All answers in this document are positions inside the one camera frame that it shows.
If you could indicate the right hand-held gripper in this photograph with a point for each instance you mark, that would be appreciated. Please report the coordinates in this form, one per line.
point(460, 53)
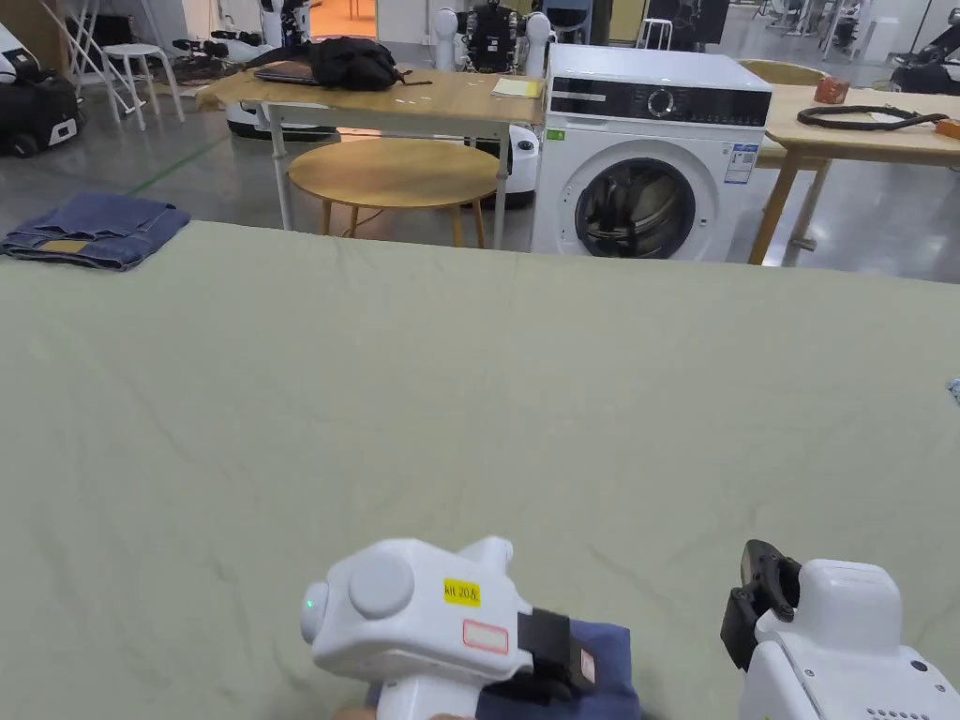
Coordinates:
point(832, 660)

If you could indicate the white humanoid robot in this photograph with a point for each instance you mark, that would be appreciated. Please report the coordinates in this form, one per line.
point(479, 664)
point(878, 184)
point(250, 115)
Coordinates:
point(491, 34)

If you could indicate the folded blue jeans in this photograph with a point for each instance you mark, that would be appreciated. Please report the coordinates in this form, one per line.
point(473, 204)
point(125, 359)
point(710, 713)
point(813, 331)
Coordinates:
point(90, 229)

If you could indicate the dark blue shirt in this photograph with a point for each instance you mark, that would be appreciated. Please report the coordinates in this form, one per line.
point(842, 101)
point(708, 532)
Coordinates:
point(607, 660)

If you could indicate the bed with pale green sheet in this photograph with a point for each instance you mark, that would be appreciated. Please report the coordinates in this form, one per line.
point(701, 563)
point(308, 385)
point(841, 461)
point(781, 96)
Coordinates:
point(375, 390)

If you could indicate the black and white wheeled robot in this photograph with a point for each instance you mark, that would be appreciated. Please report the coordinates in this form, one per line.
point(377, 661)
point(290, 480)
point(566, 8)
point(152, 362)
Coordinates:
point(34, 105)

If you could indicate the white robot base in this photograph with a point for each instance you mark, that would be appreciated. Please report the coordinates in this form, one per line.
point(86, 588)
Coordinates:
point(521, 169)

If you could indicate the small patterned cloth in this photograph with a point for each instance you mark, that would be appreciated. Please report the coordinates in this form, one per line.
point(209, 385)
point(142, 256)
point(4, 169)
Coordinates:
point(954, 391)

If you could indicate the person's left hand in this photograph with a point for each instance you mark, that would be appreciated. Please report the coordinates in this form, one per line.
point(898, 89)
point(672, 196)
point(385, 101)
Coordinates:
point(352, 712)

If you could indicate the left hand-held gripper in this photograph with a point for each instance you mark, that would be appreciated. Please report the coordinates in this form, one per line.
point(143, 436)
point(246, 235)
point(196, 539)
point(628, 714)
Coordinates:
point(405, 607)

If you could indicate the white washing machine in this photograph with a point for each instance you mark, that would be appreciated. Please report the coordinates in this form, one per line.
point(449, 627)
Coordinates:
point(645, 150)

